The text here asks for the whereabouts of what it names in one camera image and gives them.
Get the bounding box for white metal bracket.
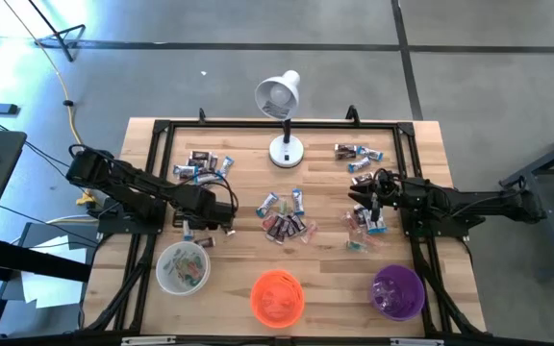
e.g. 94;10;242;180
390;338;444;346
121;335;177;346

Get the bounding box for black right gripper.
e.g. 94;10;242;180
348;168;406;220

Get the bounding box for yellow floor cable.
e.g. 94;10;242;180
2;0;98;208

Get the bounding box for white plastic bucket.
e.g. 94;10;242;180
155;240;211;296

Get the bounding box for black tripod stand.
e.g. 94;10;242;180
29;0;88;62

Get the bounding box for black desk beam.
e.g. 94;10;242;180
0;237;90;284

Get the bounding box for white paper sheets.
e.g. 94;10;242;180
19;235;90;309

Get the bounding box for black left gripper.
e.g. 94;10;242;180
173;185;239;232

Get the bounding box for white desk lamp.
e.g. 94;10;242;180
254;69;306;169

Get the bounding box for purple plastic bucket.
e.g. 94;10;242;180
368;263;426;322

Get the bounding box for orange plastic bucket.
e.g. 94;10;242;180
250;269;306;330

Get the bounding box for grey metal table frame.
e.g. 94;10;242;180
497;122;554;280

